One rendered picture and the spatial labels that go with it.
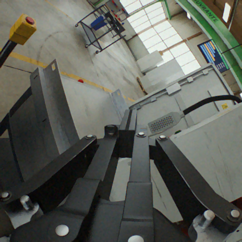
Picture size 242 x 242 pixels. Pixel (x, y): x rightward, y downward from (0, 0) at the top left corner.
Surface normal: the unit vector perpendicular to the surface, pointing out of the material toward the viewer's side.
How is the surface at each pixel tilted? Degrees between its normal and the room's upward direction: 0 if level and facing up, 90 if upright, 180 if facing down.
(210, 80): 90
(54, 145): 90
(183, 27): 90
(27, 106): 90
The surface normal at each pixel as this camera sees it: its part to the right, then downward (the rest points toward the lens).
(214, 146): -0.40, -0.03
